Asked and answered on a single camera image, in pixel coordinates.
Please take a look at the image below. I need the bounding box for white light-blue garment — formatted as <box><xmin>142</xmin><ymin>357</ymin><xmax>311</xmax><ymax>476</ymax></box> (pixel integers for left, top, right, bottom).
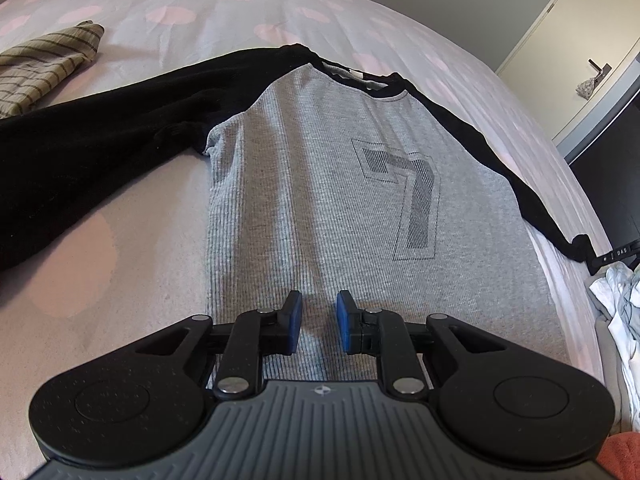
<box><xmin>589</xmin><ymin>262</ymin><xmax>640</xmax><ymax>376</ymax></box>

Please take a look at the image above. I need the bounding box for cream door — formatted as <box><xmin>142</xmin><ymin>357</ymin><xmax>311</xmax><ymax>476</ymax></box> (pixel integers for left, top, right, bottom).
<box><xmin>495</xmin><ymin>0</ymin><xmax>640</xmax><ymax>146</ymax></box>

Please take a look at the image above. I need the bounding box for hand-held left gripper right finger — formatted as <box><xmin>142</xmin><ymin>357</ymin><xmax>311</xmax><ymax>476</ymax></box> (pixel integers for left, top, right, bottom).
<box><xmin>336</xmin><ymin>289</ymin><xmax>501</xmax><ymax>401</ymax></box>

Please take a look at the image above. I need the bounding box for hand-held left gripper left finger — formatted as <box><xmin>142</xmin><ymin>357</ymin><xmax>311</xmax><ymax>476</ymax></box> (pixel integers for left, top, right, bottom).
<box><xmin>135</xmin><ymin>290</ymin><xmax>303</xmax><ymax>401</ymax></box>

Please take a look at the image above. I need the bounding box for grey shirt with black sleeves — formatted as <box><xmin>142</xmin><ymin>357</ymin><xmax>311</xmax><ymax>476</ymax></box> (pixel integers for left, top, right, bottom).
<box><xmin>0</xmin><ymin>44</ymin><xmax>598</xmax><ymax>391</ymax></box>

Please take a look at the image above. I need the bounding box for olive striped cloth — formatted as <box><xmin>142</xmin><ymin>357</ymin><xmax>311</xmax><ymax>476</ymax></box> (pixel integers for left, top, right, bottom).
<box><xmin>0</xmin><ymin>20</ymin><xmax>106</xmax><ymax>120</ymax></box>

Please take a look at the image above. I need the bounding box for bed with pink dotted sheet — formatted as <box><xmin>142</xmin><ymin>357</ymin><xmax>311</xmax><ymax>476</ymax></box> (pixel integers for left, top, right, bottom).
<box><xmin>0</xmin><ymin>0</ymin><xmax>623</xmax><ymax>480</ymax></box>

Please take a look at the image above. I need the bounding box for black wardrobe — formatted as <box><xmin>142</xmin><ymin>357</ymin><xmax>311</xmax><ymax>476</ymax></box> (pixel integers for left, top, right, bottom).
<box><xmin>565</xmin><ymin>90</ymin><xmax>640</xmax><ymax>261</ymax></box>

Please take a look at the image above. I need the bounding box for person's red knit clothing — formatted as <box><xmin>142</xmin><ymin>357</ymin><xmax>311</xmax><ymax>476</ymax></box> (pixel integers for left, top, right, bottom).
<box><xmin>600</xmin><ymin>432</ymin><xmax>640</xmax><ymax>480</ymax></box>

